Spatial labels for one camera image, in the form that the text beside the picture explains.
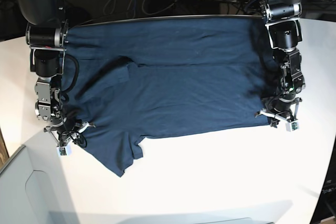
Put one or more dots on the dark blue T-shirt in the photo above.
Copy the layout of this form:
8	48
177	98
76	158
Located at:
167	78

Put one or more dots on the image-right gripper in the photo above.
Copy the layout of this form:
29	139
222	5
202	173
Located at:
279	110

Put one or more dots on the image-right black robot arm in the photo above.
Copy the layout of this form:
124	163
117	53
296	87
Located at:
282	23

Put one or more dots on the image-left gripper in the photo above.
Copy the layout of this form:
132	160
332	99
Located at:
69	130

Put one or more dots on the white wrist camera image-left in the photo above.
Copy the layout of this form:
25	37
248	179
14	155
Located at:
64	150

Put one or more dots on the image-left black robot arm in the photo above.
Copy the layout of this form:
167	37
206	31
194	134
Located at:
57	71

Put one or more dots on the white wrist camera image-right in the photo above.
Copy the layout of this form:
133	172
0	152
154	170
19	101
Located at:
292	126

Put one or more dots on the grey partition panel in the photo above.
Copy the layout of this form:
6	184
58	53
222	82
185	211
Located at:
28	195

